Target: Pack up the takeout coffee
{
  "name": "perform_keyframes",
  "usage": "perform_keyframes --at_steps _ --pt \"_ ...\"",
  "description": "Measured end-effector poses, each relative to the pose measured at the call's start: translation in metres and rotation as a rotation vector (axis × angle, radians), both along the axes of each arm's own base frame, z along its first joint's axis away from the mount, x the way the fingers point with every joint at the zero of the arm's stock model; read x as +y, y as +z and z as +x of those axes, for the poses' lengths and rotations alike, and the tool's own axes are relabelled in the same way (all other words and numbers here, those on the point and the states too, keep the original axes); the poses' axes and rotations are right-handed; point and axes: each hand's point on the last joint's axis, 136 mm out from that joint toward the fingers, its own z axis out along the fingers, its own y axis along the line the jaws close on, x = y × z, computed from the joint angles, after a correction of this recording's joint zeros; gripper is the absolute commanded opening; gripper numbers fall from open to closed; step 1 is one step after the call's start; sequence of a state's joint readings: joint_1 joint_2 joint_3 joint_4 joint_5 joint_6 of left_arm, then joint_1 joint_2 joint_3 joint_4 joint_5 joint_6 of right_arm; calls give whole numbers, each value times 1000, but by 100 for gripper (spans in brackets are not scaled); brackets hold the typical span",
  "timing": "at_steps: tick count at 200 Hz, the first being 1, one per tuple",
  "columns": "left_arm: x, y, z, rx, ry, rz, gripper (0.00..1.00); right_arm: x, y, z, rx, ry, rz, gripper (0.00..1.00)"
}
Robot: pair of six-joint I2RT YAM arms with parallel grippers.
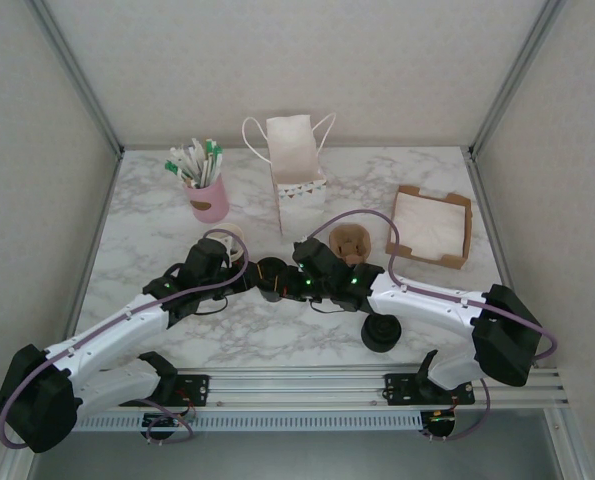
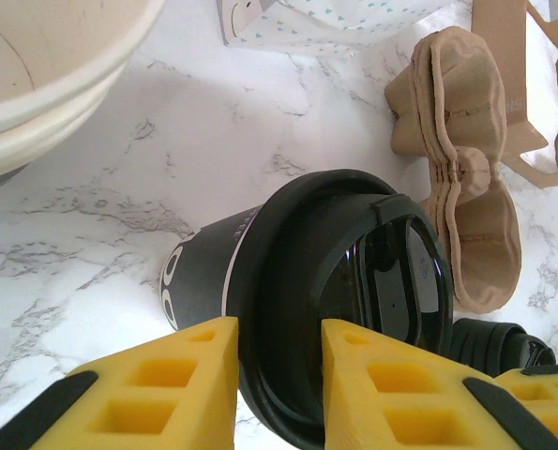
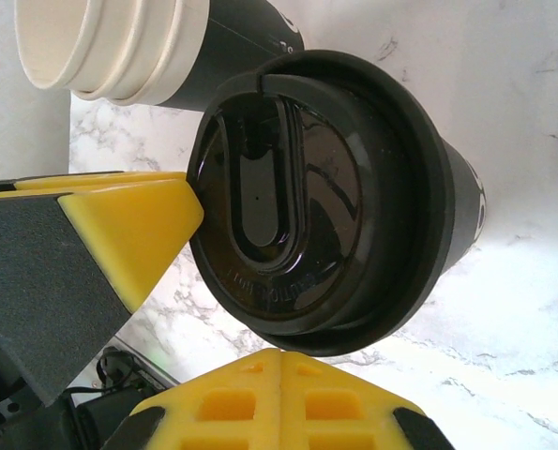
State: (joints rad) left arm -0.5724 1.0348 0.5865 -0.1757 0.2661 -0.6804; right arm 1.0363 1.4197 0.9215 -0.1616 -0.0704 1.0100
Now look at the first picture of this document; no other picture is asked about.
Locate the brown pulp cup carrier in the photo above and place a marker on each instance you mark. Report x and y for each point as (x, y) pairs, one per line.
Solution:
(349, 237)

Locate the brown cardboard napkin tray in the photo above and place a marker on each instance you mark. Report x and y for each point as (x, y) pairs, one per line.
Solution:
(449, 262)

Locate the aluminium frame post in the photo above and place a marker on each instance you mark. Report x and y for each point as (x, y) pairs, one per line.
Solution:
(516, 75)
(77, 75)

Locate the pink cylindrical holder cup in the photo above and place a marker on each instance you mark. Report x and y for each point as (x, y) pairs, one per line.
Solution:
(209, 202)

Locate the white green paper stick packet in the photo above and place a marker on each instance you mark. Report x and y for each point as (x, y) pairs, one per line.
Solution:
(171, 167)
(210, 147)
(218, 152)

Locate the white paper gift bag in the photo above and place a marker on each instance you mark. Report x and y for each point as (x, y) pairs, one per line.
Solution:
(302, 215)

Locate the white paper napkin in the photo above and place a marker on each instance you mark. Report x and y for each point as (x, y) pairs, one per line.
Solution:
(427, 220)

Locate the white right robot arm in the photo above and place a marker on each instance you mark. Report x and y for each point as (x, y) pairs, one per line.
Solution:
(427, 312)

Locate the small black circuit board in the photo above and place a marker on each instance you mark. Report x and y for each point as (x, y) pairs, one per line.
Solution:
(162, 420)
(442, 419)

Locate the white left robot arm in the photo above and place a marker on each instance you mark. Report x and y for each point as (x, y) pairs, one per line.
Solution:
(102, 345)

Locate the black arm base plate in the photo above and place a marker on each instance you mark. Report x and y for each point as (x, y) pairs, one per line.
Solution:
(197, 387)
(399, 390)

